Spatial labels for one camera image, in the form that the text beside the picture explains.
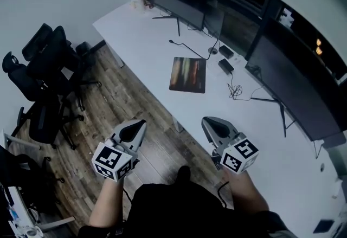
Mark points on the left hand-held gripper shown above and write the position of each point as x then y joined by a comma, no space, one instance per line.
108,158

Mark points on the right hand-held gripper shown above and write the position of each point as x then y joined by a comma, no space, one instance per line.
238,155

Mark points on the colourful striped mouse pad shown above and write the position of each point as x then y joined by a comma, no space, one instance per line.
187,74

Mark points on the person's right forearm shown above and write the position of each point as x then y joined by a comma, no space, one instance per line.
244,193

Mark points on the person's left forearm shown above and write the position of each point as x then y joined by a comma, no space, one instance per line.
105,204

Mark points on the white desk leg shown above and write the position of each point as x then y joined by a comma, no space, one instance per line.
177,124
118,56

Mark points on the person's right shoe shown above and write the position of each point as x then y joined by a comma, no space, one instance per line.
183,174

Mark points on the black power adapter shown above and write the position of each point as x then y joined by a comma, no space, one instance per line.
225,51
225,66

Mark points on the person's black clothing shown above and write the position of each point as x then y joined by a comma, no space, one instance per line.
168,209

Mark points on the black curved wide monitor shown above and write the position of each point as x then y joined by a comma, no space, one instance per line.
292,82

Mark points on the black waste bin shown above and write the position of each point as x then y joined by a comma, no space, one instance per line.
85,51

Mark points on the grey desk leg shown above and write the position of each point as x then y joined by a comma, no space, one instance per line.
57,224

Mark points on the black office chair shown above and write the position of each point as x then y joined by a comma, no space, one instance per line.
21,82
21,174
51,52

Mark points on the white mug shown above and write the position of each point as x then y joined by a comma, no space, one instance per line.
33,232

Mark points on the black flat device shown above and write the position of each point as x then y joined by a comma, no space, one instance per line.
324,226

